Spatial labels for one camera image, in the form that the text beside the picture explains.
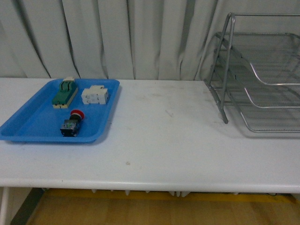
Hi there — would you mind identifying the silver mesh tray rack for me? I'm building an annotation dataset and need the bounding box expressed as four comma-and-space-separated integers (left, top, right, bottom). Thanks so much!
204, 13, 300, 133

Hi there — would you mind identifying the blue plastic tray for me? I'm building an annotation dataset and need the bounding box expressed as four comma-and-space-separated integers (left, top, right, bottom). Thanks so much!
0, 79, 120, 143

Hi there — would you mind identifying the red emergency stop button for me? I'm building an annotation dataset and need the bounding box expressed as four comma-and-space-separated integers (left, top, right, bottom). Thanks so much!
60, 109, 85, 137

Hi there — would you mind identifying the green knife switch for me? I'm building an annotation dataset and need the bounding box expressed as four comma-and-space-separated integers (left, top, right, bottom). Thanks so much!
52, 77, 78, 109

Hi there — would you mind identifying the white circuit breaker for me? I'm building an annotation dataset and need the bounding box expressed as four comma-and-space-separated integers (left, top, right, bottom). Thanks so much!
81, 85, 108, 105

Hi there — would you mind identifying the white curtain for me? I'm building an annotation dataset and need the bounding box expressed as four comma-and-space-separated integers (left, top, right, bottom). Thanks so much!
0, 0, 300, 80

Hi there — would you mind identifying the black table leg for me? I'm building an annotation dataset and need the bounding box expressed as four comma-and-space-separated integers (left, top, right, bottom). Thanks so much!
10, 188, 44, 225

